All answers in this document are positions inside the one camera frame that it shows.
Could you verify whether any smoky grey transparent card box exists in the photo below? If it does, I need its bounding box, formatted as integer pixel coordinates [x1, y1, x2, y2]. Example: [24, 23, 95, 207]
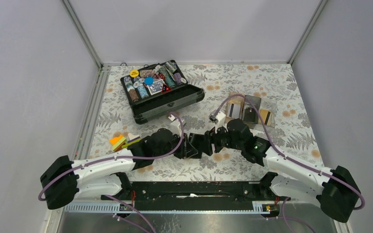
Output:
[241, 95, 261, 129]

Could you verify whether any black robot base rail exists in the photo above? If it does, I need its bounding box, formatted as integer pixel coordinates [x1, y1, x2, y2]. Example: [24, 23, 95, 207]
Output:
[113, 181, 278, 201]

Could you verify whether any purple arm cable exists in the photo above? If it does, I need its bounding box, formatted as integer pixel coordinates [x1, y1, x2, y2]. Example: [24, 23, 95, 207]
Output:
[209, 94, 366, 211]
[38, 111, 186, 202]

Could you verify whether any blue round dealer chip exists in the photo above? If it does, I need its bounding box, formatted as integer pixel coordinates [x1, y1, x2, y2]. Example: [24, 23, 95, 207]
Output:
[144, 76, 154, 85]

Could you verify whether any red triangular dealer button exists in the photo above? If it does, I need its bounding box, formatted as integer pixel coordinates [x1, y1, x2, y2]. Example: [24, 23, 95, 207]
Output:
[161, 84, 172, 93]

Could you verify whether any yellow round chip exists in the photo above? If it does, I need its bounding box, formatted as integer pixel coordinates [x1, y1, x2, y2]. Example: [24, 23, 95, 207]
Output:
[130, 69, 139, 78]

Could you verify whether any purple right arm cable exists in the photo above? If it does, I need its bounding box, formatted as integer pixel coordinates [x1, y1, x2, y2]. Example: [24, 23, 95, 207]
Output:
[209, 94, 366, 211]

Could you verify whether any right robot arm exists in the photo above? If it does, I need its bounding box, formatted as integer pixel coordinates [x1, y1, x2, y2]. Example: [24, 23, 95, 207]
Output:
[209, 111, 362, 223]

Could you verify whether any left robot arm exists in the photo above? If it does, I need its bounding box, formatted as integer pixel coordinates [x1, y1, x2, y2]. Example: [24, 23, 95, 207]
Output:
[38, 113, 185, 210]

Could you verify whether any black poker chip case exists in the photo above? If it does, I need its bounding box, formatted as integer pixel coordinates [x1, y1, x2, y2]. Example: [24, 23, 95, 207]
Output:
[120, 60, 205, 125]

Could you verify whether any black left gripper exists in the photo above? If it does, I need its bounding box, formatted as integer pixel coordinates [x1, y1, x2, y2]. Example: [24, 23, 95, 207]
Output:
[154, 131, 198, 160]

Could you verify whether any white striped card in box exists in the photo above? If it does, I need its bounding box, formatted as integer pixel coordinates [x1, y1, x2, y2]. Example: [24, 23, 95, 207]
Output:
[228, 103, 241, 118]

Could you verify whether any blue playing card deck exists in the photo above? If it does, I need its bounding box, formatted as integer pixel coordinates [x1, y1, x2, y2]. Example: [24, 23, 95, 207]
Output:
[147, 80, 165, 96]

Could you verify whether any green purple toy block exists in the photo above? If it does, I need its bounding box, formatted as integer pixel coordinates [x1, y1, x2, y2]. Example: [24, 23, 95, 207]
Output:
[125, 133, 141, 147]

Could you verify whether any brown poker chip stack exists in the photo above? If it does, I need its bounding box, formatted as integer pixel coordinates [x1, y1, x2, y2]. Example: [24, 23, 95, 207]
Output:
[128, 89, 139, 102]

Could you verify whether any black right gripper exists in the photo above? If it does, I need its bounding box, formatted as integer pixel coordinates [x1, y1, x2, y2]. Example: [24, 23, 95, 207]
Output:
[197, 121, 244, 156]

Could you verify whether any gold striped card in box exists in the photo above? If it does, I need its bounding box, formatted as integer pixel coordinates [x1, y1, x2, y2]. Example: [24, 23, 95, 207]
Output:
[259, 109, 273, 126]

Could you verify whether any clear transparent card box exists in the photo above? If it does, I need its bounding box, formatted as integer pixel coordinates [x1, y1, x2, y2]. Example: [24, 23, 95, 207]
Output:
[259, 98, 277, 128]

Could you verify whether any blue poker chip stack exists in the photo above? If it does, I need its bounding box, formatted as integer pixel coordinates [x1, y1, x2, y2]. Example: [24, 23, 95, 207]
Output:
[137, 85, 149, 99]

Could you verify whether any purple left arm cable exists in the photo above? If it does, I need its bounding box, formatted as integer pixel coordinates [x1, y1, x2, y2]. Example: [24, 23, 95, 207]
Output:
[38, 111, 186, 202]

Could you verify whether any black card holder wallet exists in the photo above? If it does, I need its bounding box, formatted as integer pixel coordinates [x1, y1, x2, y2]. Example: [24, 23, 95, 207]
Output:
[185, 131, 213, 159]

